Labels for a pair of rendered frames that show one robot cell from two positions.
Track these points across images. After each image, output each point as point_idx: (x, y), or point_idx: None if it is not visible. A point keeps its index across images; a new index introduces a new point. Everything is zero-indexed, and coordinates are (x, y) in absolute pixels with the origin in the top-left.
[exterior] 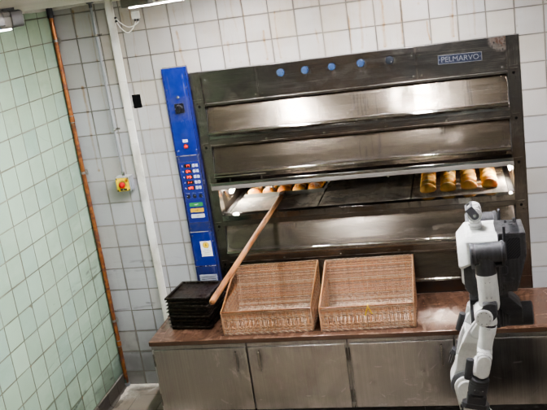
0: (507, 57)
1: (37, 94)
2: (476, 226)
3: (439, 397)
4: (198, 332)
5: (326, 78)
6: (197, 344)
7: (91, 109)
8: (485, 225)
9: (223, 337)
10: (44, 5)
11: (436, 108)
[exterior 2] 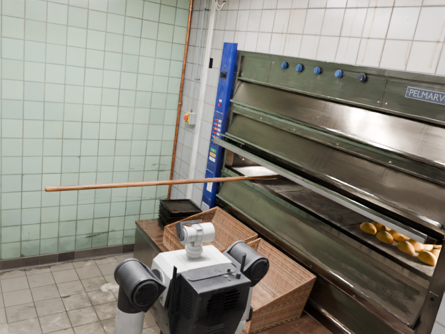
0: None
1: (152, 36)
2: (186, 251)
3: None
4: (160, 232)
5: (310, 81)
6: (148, 238)
7: (193, 61)
8: (207, 260)
9: (160, 244)
10: None
11: (383, 144)
